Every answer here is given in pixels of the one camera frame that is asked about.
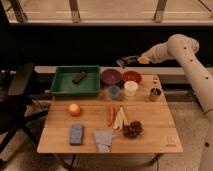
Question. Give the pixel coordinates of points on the purple bowl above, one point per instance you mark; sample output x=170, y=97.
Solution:
x=111, y=76

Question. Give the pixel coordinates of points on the white cup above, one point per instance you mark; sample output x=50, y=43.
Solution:
x=130, y=88

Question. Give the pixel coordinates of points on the wooden folding table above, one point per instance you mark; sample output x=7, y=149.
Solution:
x=159, y=131

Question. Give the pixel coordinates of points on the green plastic tray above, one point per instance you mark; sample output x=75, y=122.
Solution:
x=82, y=81

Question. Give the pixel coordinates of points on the orange apple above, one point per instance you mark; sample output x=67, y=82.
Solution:
x=74, y=109

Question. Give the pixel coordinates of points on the blue cup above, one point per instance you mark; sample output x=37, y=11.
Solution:
x=114, y=92

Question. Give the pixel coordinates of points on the black office chair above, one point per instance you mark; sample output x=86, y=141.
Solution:
x=13, y=105

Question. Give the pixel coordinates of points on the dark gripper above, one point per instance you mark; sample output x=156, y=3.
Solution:
x=130, y=59

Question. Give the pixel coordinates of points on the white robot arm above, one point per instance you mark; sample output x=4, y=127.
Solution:
x=183, y=49

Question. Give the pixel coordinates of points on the small bottle on table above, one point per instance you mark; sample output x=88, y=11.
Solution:
x=155, y=81

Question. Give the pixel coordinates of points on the metal cup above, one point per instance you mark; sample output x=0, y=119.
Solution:
x=154, y=94

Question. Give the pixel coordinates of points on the red bowl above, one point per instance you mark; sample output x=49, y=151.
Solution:
x=132, y=76

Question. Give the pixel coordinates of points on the brown grape bunch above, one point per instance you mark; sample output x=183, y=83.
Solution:
x=133, y=130

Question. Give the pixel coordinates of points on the orange carrot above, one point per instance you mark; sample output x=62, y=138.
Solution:
x=111, y=110

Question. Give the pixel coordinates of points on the grey folded cloth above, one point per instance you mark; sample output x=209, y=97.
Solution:
x=104, y=140

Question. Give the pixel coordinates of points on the blue sponge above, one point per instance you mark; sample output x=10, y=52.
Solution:
x=76, y=137

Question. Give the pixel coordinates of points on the black block in tray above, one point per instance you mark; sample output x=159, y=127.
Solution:
x=80, y=76

